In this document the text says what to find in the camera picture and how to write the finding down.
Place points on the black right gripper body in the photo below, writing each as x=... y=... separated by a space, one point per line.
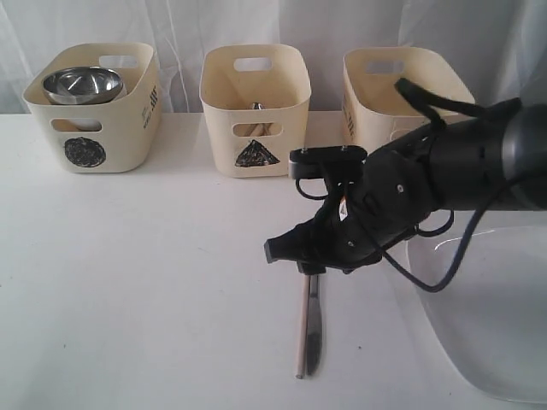
x=368 y=208

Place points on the steel table knife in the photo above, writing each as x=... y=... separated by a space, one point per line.
x=314 y=326

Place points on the wooden chopstick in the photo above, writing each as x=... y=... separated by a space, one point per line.
x=303 y=328
x=241 y=129

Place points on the stainless steel bowl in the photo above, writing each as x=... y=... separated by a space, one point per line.
x=82 y=86

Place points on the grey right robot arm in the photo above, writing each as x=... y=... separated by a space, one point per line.
x=495 y=161

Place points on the cream bin with square mark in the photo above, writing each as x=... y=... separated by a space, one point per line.
x=374 y=112

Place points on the cream bin with triangle mark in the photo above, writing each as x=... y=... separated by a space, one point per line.
x=234 y=77

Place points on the white square plate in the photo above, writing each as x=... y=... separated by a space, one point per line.
x=491 y=319

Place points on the white curtain backdrop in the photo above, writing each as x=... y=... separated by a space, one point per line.
x=498 y=48

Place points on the cream bin with circle mark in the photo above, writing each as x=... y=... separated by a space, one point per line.
x=128 y=124

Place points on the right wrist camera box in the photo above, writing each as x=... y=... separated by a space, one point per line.
x=311 y=163

